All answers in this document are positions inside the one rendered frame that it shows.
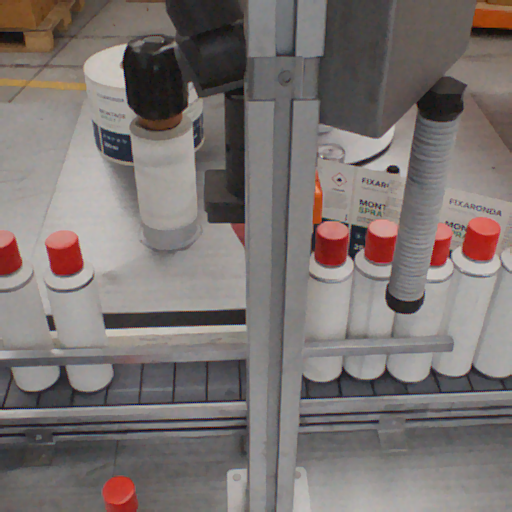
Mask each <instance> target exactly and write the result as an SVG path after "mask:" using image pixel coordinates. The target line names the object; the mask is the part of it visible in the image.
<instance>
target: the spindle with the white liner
mask: <svg viewBox="0 0 512 512"><path fill-rule="evenodd" d="M174 40H175V37H174V36H169V35H165V34H162V33H155V34H143V35H139V36H137V37H136V38H135V39H132V40H130V42H128V44H127V45H126V47H125V50H124V53H123V59H122V64H123V72H124V81H125V89H126V97H127V105H128V106H129V108H130V109H131V110H133V112H134V113H135V114H136V115H138V116H135V118H134V119H133V120H132V121H131V123H130V125H129V129H130V136H131V143H132V155H133V162H134V171H135V181H136V188H137V198H138V207H139V222H141V224H142V225H143V227H142V229H141V238H142V240H143V242H144V243H145V244H146V245H148V246H150V247H152V248H155V249H159V250H177V249H181V248H184V247H187V246H189V245H191V244H193V243H194V242H195V241H196V240H197V239H198V238H199V235H200V226H199V224H198V222H197V219H198V216H199V213H198V209H197V192H196V172H195V155H194V140H193V122H192V120H191V117H189V116H187V115H186V114H184V113H182V112H183V111H184V110H185V109H186V108H187V106H189V84H186V82H185V80H184V77H183V75H182V73H181V70H180V68H179V65H178V62H177V59H176V56H175V50H174V45H175V41H174Z"/></svg>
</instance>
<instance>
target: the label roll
mask: <svg viewBox="0 0 512 512"><path fill-rule="evenodd" d="M126 45H127V44H126ZM126 45H120V46H116V47H111V48H108V49H105V50H103V51H100V52H98V53H95V54H94V55H92V56H91V57H90V59H89V60H87V62H86V63H85V65H84V72H85V80H86V86H87V92H88V99H89V105H90V112H91V119H92V125H93V131H94V138H95V144H96V148H97V150H98V152H99V154H100V155H102V156H103V157H105V158H107V159H109V160H111V161H113V162H116V163H120V164H125V165H132V166H134V162H133V155H132V143H131V136H130V129H129V125H130V123H131V121H132V120H133V119H134V118H135V116H138V115H136V114H135V113H134V112H133V110H131V109H130V108H129V106H128V105H127V97H126V89H125V81H124V72H123V64H122V59H123V53H124V50H125V47H126ZM182 113H184V114H186V115H187V116H189V117H191V120H192V122H193V140H194V152H195V151H197V150H198V149H199V148H200V146H201V145H202V143H203V141H204V127H203V105H202V98H198V96H197V94H196V91H195V89H194V86H193V84H192V82H189V106H187V108H186V109H185V110H184V111H183V112H182Z"/></svg>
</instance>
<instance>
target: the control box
mask: <svg viewBox="0 0 512 512"><path fill-rule="evenodd" d="M475 6H476V0H328V5H327V19H326V35H325V51H324V56H320V69H319V86H318V94H319V95H320V112H319V124H322V125H325V126H329V127H332V128H336V129H341V130H344V131H348V132H351V133H356V134H359V136H363V137H366V138H370V139H381V138H382V137H383V136H384V135H385V133H386V132H387V131H388V130H390V129H391V128H392V127H393V126H394V125H395V124H396V123H397V122H398V121H399V120H400V119H401V118H402V117H403V116H404V114H405V113H406V112H407V111H408V110H410V108H411V107H412V106H413V105H414V104H415V103H416V102H417V101H418V100H419V99H420V98H421V97H422V96H423V95H424V93H425V92H426V91H427V90H428V89H430V88H431V87H432V86H433V85H434V84H435V83H436V82H437V81H438V80H439V79H440V78H441V77H442V76H443V75H444V74H445V72H446V71H447V70H448V69H449V68H450V67H452V66H453V65H454V64H455V63H456V62H457V61H458V60H459V59H460V58H461V57H462V56H463V55H464V54H465V52H466V51H467V46H468V42H469V37H470V32H471V26H472V21H473V16H474V11H475Z"/></svg>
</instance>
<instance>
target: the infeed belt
mask: <svg viewBox="0 0 512 512"><path fill-rule="evenodd" d="M112 367H113V371H114V377H113V380H112V382H111V384H110V385H109V386H108V387H107V388H106V389H104V390H101V392H99V393H97V394H92V395H83V394H79V393H77V391H75V390H74V389H73V388H72V387H71V385H70V382H69V377H68V372H66V368H65V366H59V368H60V378H59V381H58V382H57V384H56V385H55V386H54V387H52V388H51V389H49V390H48V391H44V392H41V393H37V394H30V393H24V392H22V391H21V390H19V389H18V387H17V386H16V383H15V379H14V375H13V372H12V369H11V367H6V368H0V410H15V409H42V408H71V407H98V406H127V405H156V404H183V403H212V402H240V401H246V360H217V361H186V362H157V363H127V364H112ZM494 391H512V375H511V376H510V377H508V378H505V379H491V380H490V378H487V377H485V376H482V375H480V374H479V373H477V372H476V371H475V370H474V369H473V367H472V365H471V369H470V371H469V373H468V374H467V375H465V376H463V378H460V379H447V378H442V377H440V375H438V374H436V373H435V372H434V371H433V370H432V369H431V368H430V373H429V376H428V378H427V379H425V380H424V381H423V382H421V383H418V384H403V383H400V382H398V381H396V380H394V379H393V378H392V377H391V376H390V375H388V374H387V371H386V368H385V370H384V374H383V375H382V376H381V377H380V378H379V379H378V380H375V381H371V382H361V381H357V380H353V379H351V378H350V377H348V376H347V375H346V374H345V372H344V370H343V367H342V373H341V376H340V377H339V378H338V379H336V380H335V381H333V382H331V383H328V384H315V383H311V382H309V381H307V380H306V379H305V378H303V377H302V376H301V391H300V395H301V396H300V399H325V398H353V397H381V396H410V395H438V393H466V392H494Z"/></svg>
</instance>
